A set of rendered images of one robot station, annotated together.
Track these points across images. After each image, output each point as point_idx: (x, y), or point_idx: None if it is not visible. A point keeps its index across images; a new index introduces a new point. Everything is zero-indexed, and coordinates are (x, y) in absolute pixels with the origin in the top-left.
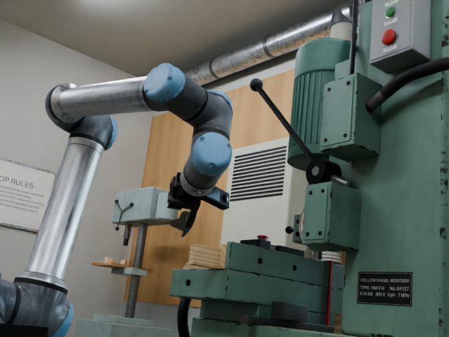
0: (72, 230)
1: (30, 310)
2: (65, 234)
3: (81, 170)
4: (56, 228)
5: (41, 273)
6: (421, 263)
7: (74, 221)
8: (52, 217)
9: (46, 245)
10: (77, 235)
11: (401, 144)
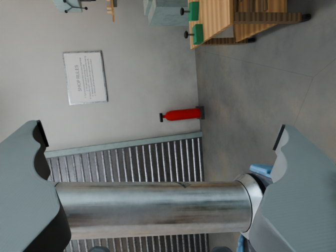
0: (187, 211)
1: None
2: (195, 221)
3: (93, 230)
4: (189, 231)
5: (247, 229)
6: None
7: (174, 213)
8: (173, 234)
9: (211, 232)
10: (186, 194)
11: None
